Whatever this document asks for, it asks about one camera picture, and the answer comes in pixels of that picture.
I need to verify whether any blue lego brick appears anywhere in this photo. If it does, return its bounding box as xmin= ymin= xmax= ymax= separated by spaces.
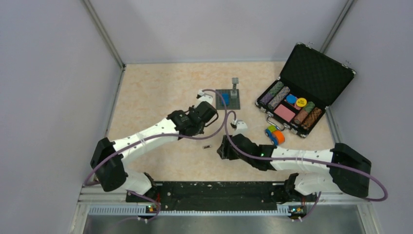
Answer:
xmin=221 ymin=94 xmax=230 ymax=106

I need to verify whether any black poker chip case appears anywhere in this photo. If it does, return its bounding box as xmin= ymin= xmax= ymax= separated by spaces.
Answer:
xmin=255 ymin=42 xmax=356 ymax=138

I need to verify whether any yellow dealer button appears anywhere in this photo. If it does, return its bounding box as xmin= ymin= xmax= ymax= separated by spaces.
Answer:
xmin=295 ymin=97 xmax=307 ymax=108

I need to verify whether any pink card deck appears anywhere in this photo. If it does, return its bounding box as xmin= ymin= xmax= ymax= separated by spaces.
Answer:
xmin=274 ymin=104 xmax=296 ymax=122

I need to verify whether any blue round chip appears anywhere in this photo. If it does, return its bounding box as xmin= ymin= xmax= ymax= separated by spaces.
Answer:
xmin=286 ymin=95 xmax=297 ymax=105

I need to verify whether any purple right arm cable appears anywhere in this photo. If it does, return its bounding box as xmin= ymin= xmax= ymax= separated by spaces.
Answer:
xmin=224 ymin=111 xmax=389 ymax=202

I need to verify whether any colourful toy car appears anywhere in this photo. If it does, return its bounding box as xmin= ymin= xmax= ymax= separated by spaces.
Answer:
xmin=265 ymin=125 xmax=285 ymax=146

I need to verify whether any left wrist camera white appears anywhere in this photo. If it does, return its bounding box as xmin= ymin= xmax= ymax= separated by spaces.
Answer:
xmin=197 ymin=91 xmax=214 ymax=105

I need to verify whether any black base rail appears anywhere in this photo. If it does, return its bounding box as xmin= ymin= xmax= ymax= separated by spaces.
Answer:
xmin=129 ymin=180 xmax=310 ymax=214

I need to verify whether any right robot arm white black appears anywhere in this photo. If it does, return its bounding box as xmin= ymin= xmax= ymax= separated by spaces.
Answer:
xmin=217 ymin=130 xmax=372 ymax=201

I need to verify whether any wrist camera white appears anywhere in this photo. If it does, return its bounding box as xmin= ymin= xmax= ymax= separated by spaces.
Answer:
xmin=230 ymin=119 xmax=248 ymax=136
xmin=197 ymin=91 xmax=214 ymax=105

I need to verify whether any grey lego baseplate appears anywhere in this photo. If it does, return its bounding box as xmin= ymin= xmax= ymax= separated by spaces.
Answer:
xmin=215 ymin=89 xmax=241 ymax=110

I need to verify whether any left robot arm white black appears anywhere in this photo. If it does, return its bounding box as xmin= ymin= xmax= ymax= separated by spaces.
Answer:
xmin=90 ymin=101 xmax=219 ymax=202

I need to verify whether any grey lego tower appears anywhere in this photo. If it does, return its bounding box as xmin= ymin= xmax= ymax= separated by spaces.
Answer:
xmin=230 ymin=77 xmax=239 ymax=99

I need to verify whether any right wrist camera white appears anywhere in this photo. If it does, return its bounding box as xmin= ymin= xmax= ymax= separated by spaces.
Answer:
xmin=230 ymin=119 xmax=248 ymax=136

